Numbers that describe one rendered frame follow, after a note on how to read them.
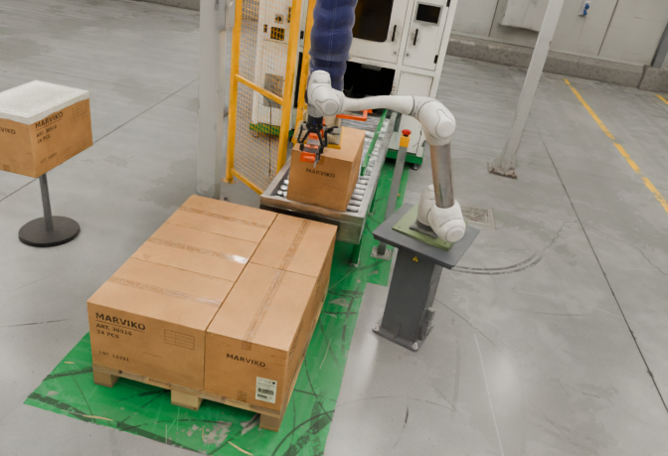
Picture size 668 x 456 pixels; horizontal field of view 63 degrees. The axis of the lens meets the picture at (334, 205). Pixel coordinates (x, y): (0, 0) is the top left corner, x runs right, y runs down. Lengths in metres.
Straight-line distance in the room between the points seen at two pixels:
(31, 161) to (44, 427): 1.59
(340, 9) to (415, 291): 1.66
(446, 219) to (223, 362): 1.32
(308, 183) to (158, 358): 1.45
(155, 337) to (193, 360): 0.21
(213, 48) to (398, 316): 2.30
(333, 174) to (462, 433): 1.69
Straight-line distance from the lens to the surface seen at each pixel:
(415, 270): 3.27
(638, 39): 12.74
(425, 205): 3.07
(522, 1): 11.86
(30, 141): 3.77
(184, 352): 2.80
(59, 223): 4.52
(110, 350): 3.02
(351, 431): 3.03
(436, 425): 3.18
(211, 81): 4.28
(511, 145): 6.33
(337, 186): 3.55
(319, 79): 2.57
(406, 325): 3.50
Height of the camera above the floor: 2.32
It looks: 28 degrees down
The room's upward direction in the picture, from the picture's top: 9 degrees clockwise
